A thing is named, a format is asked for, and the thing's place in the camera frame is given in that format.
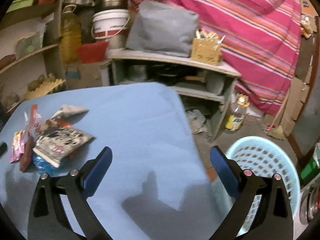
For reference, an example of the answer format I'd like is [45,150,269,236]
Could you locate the pink snack packet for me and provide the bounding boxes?
[10,130,25,163]

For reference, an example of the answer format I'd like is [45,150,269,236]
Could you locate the clear red plastic wrapper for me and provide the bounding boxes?
[24,104,43,141]

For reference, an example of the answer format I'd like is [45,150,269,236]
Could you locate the blue plastic bag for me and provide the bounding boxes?
[32,153,69,177]

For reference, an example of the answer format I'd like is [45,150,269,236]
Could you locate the white blue snack bag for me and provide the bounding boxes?
[33,127,94,168]

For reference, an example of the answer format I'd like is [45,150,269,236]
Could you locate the grey white cloth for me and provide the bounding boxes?
[51,105,88,119]

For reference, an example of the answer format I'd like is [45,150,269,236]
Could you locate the orange cloth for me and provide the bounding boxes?
[54,118,72,128]

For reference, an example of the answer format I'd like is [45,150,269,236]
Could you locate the light blue plastic basket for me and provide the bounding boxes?
[211,136,300,236]

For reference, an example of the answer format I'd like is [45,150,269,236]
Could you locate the yellow egg tray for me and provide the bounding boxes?
[24,79,66,100]

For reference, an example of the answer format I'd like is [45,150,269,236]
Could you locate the clear plastic container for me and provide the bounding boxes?
[15,31,42,59]

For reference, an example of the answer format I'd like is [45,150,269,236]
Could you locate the cardboard box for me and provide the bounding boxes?
[66,60,111,90]

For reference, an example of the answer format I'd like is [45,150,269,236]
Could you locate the plastic oil bottle on floor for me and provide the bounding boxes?
[225,94,250,132]

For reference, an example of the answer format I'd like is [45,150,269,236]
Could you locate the blue table cloth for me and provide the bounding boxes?
[0,81,231,240]

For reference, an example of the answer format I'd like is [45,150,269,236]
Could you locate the wooden shelf unit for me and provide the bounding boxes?
[1,0,65,112]

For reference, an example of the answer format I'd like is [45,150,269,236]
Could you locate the red plastic bowl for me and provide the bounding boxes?
[76,41,109,64]

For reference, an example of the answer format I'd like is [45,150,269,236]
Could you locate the yellow oil bottle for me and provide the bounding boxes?
[60,4,81,65]

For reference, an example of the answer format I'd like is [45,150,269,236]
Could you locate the green plastic tray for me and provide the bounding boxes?
[7,0,35,13]

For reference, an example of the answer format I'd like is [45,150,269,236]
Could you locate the low wooden cabinet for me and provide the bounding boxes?
[107,49,241,141]

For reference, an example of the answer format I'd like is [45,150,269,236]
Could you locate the white plastic bucket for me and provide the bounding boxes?
[91,9,130,49]

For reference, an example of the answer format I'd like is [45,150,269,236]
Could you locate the yellow utensil holder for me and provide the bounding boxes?
[191,28,225,66]

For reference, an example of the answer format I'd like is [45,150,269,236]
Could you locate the grey fabric cover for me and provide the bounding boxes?
[126,1,199,57]

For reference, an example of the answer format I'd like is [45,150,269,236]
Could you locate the striped pink curtain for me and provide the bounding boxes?
[131,0,301,115]

